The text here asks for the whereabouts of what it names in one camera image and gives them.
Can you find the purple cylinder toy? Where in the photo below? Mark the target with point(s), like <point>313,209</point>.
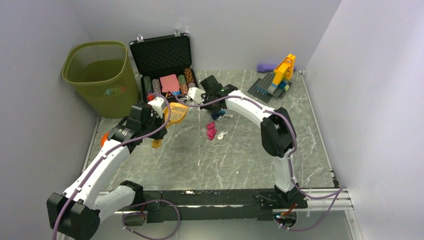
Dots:
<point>265,68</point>

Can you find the orange ring toy with bricks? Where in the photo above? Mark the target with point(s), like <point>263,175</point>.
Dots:
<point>104,138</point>

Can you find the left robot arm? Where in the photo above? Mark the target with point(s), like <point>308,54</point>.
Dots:
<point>79,210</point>

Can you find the black poker chip case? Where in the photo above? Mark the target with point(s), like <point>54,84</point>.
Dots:
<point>161,56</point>

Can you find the dark blue paper scrap far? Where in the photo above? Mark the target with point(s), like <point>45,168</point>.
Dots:
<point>215,116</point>

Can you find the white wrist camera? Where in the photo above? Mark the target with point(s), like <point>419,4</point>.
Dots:
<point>196,95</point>
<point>158,104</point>

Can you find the white paper scrap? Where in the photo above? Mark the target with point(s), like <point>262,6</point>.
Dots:
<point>221,135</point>
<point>226,115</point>

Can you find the black base bar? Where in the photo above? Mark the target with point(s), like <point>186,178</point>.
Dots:
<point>220,204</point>

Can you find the grey brick baseplate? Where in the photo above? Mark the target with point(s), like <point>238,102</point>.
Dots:
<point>260,88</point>

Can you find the orange slotted plastic scoop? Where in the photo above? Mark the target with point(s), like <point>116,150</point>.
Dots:
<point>174,113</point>

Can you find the pink card deck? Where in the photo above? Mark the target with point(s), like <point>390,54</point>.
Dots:
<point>169,83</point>

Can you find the magenta paper scrap upper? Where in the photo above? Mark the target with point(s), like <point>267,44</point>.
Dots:
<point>211,125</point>

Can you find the white paper scrap far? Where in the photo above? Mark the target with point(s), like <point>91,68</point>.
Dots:
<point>226,115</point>

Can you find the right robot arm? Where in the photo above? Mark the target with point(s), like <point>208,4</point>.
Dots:
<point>278,137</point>

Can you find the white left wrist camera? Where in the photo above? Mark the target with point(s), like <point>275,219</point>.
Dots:
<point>158,104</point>

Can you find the yellow brick toy tower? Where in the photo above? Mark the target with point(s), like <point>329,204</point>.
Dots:
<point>282,75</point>

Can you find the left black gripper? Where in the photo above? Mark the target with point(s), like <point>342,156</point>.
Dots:
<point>159,120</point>

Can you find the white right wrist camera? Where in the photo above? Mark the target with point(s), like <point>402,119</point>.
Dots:
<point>196,95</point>

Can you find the white paper scrap near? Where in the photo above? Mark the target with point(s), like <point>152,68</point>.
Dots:
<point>221,135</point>

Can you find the pink paper scrap right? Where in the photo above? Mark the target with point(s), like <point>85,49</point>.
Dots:
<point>211,133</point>

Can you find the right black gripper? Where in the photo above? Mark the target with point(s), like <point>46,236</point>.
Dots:
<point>216,110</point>

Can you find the olive green mesh wastebasket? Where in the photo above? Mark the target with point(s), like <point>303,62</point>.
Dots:
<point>101,72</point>

